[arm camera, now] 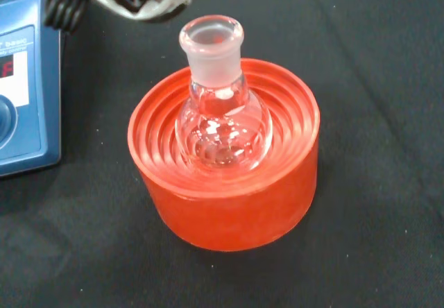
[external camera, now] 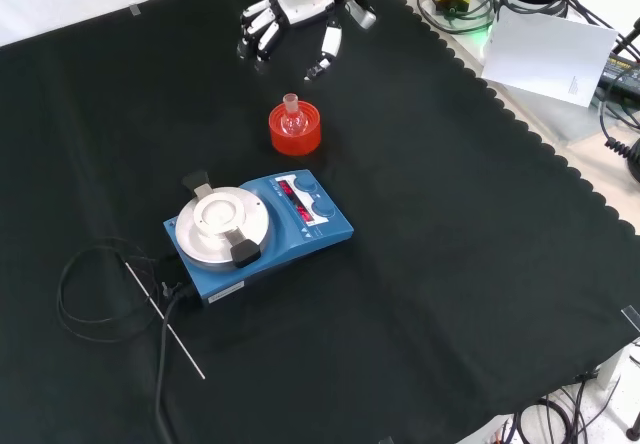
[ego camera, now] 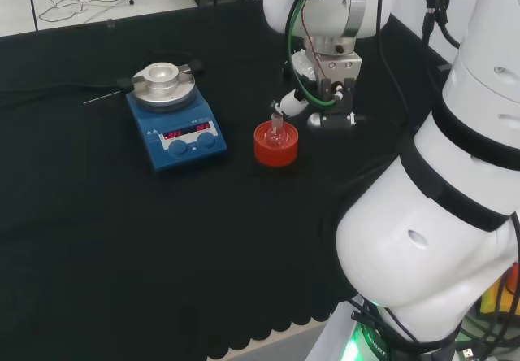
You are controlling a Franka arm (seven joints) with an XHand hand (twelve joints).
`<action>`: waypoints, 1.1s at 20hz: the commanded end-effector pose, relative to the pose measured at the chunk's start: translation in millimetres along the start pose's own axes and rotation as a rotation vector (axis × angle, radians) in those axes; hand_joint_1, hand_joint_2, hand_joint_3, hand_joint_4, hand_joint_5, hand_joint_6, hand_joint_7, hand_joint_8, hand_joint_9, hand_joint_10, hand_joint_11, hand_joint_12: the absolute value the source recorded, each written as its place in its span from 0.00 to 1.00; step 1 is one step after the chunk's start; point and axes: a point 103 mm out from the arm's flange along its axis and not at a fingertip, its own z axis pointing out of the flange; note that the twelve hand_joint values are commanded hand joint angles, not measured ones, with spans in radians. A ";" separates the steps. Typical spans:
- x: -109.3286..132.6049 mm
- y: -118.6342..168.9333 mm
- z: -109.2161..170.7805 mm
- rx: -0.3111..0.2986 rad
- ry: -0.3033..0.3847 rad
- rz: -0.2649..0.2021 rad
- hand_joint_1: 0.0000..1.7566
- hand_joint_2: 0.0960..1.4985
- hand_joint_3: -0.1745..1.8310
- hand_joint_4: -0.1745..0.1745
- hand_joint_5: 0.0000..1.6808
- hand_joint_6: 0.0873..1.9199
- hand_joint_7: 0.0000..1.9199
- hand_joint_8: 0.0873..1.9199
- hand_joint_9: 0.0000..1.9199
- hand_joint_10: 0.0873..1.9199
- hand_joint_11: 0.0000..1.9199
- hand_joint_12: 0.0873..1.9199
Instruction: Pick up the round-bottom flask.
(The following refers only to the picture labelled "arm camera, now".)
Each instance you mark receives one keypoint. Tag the black bench cloth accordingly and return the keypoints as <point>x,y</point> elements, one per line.
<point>381,148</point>

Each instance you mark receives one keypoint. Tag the heater with blue base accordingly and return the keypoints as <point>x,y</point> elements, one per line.
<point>34,120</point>

